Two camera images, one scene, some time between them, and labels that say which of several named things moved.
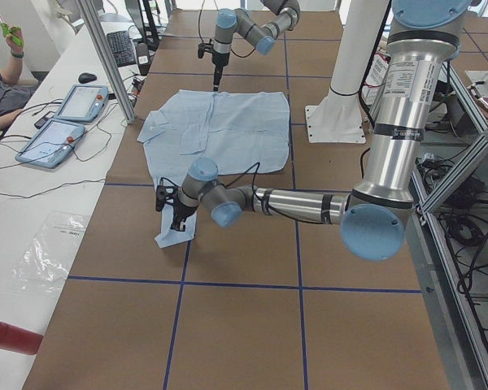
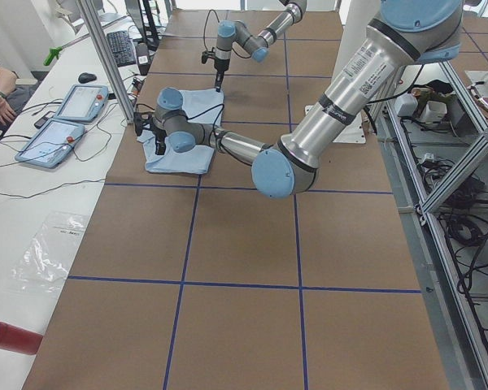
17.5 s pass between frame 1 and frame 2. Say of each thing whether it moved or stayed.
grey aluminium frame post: stayed
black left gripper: moved
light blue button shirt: moved
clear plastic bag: stayed
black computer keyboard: stayed
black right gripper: stayed
